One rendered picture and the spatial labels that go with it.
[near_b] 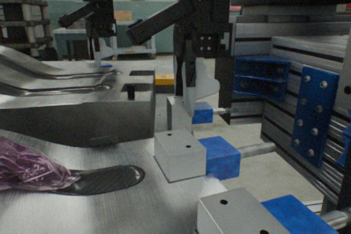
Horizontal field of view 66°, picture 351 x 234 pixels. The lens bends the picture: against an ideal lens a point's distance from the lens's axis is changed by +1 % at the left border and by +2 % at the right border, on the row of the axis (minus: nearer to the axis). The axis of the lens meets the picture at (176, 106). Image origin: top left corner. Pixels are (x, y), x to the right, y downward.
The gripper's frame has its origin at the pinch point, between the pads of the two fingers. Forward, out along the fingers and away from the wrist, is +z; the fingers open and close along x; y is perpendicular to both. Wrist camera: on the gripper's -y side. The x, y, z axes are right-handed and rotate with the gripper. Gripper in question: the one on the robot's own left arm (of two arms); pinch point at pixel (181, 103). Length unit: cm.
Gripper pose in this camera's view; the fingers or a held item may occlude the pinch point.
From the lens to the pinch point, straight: 47.3
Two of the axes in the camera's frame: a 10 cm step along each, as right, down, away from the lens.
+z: 0.0, 9.5, 3.3
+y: 9.8, -0.7, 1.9
